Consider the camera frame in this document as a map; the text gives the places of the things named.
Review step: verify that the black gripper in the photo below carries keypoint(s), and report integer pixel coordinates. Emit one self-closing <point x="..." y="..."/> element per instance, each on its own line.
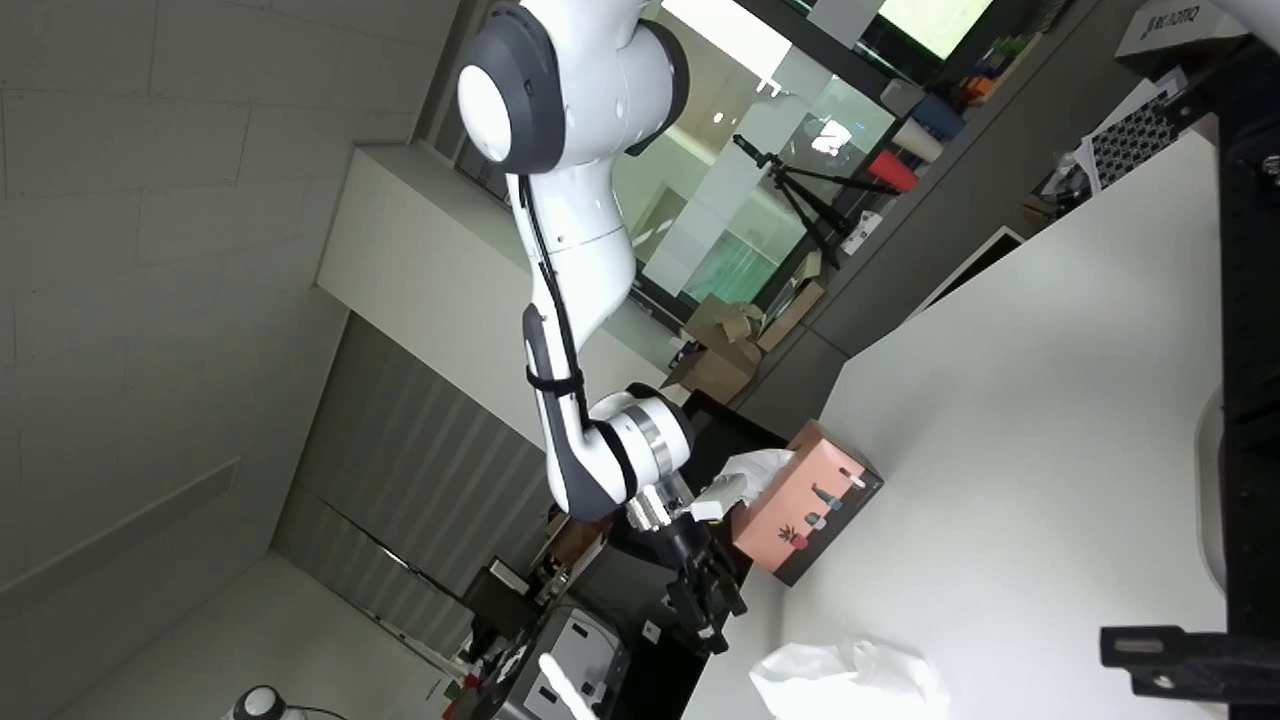
<point x="690" y="562"/>

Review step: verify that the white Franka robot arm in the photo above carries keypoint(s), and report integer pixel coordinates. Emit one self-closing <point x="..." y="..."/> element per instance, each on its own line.
<point x="586" y="227"/>

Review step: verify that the pink tissue box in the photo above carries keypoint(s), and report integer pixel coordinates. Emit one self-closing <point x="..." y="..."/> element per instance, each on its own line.
<point x="800" y="514"/>

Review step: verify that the brown cardboard box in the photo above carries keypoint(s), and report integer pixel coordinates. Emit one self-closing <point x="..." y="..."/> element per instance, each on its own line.
<point x="793" y="311"/>
<point x="720" y="360"/>

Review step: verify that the grey box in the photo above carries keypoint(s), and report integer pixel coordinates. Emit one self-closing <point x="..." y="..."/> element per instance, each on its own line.
<point x="1183" y="32"/>

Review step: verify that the white floor device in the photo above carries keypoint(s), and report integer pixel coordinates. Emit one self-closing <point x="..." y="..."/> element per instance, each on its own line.
<point x="586" y="653"/>

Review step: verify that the large black monitor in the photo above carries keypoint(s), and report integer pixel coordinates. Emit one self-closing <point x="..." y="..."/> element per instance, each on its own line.
<point x="744" y="433"/>

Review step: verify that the black tripod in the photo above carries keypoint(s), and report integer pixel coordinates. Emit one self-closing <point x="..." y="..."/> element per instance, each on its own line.
<point x="782" y="174"/>

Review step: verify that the white overhead cabinet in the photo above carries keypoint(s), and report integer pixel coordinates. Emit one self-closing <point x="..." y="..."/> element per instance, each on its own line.
<point x="414" y="264"/>

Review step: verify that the round grey floor object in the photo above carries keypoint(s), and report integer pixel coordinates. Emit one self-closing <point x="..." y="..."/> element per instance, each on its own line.
<point x="263" y="705"/>

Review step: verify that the red container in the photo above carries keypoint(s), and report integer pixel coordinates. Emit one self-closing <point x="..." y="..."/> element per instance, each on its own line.
<point x="890" y="168"/>

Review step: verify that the blue container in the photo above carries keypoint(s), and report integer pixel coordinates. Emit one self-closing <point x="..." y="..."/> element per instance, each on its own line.
<point x="939" y="119"/>

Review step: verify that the white hanging panel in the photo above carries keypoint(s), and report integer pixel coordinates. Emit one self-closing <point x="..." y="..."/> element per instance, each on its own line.
<point x="743" y="32"/>

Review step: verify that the orange object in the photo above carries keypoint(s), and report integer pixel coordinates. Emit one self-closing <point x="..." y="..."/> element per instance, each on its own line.
<point x="982" y="89"/>

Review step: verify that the black vertical stand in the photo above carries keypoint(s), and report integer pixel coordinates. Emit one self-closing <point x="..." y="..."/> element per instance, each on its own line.
<point x="1253" y="335"/>

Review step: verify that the bright screen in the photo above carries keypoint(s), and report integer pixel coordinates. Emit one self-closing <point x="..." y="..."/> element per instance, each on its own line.
<point x="933" y="21"/>

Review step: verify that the white perforated case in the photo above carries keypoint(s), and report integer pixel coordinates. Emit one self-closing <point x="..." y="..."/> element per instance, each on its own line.
<point x="1133" y="133"/>

